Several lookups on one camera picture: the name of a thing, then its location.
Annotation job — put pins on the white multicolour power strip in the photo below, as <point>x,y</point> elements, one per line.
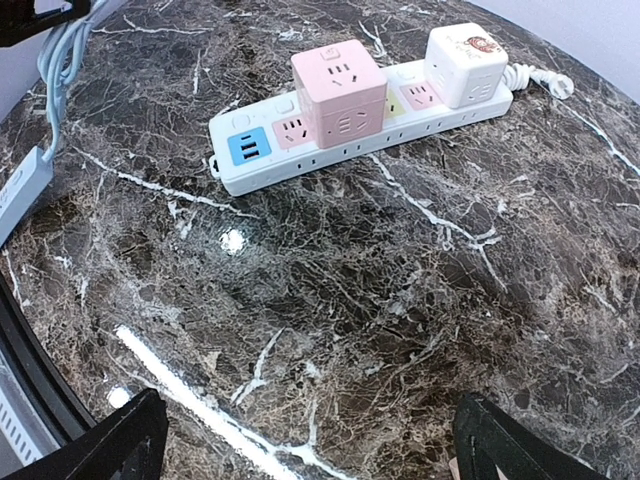
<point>268,142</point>

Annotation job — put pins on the black front table rail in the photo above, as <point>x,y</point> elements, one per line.
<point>55,403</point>

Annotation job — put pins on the large pink cube adapter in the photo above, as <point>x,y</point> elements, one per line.
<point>341,92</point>

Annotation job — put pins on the blue small power strip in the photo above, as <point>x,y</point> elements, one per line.
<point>23,188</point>

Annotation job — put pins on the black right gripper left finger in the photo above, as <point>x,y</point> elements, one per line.
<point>129,444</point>

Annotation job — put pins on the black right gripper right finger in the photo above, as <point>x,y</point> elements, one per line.
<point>489,443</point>

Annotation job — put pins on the white slotted cable duct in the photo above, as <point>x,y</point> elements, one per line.
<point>17,436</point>

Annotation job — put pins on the white cube socket adapter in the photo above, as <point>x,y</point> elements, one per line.
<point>463,64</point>

